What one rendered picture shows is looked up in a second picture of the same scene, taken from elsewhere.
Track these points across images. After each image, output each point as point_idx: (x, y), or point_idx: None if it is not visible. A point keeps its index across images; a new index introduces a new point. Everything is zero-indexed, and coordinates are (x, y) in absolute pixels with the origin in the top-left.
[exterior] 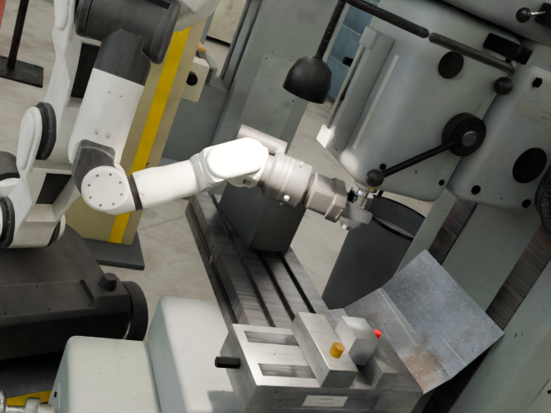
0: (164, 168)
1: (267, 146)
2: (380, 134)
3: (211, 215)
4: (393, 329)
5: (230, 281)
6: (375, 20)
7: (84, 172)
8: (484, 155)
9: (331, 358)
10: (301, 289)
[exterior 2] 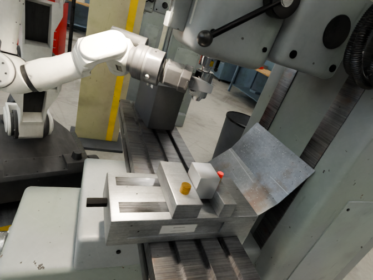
0: (50, 57)
1: (132, 40)
2: (207, 0)
3: (127, 111)
4: (238, 172)
5: (129, 146)
6: None
7: None
8: (300, 20)
9: (180, 195)
10: (179, 150)
